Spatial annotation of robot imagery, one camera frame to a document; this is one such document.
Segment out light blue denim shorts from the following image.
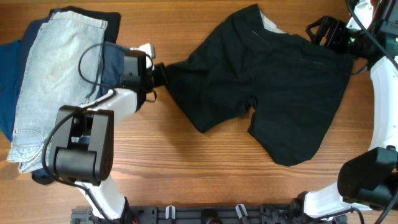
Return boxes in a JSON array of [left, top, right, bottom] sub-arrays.
[[6, 11, 109, 174]]

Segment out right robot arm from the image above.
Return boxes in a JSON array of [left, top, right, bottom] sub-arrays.
[[289, 1, 397, 223]]

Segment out navy blue shorts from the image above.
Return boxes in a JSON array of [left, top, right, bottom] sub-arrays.
[[12, 8, 134, 185]]

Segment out black shorts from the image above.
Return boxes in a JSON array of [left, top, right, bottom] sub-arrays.
[[165, 4, 353, 166]]

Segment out blue garment at left edge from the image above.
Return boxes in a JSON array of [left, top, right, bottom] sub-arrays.
[[1, 40, 20, 142]]

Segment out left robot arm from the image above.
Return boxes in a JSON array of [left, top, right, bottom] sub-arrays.
[[42, 49, 167, 223]]

